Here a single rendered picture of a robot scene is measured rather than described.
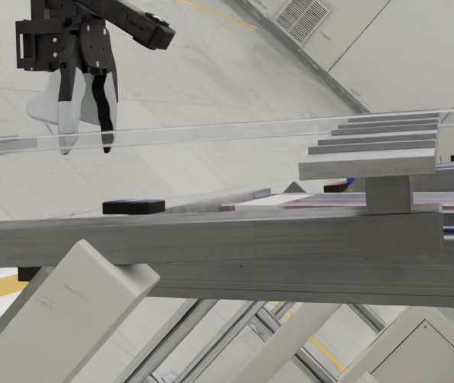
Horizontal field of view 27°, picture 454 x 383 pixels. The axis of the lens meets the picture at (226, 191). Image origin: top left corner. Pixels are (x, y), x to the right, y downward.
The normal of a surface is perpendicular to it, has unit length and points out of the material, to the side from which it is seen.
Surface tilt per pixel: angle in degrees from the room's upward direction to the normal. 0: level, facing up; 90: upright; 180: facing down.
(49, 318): 90
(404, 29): 90
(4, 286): 0
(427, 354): 90
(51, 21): 90
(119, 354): 0
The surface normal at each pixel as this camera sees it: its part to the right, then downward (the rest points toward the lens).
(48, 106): -0.31, -0.30
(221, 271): -0.33, 0.06
